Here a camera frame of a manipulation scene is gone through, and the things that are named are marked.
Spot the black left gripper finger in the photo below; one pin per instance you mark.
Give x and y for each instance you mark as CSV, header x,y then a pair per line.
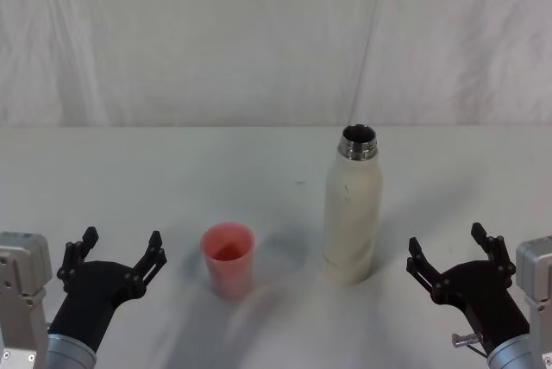
x,y
148,266
72,257

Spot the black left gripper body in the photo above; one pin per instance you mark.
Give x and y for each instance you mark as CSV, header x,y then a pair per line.
x,y
92,295

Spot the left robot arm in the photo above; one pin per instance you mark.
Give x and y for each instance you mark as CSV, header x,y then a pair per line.
x,y
21,265

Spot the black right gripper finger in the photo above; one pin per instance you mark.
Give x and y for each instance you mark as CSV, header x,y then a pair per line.
x,y
424,272
496,252

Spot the white wrinkled backdrop cloth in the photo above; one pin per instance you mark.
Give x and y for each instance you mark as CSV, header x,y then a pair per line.
x,y
215,41

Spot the cream vacuum bottle steel neck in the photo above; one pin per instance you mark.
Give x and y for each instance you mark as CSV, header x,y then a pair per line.
x,y
351,222

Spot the white table cloth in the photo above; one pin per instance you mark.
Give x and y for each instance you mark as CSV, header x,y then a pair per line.
x,y
151,179

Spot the pink plastic cup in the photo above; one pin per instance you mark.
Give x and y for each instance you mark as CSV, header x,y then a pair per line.
x,y
228,265

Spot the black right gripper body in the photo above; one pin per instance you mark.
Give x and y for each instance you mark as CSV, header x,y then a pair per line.
x,y
483,300

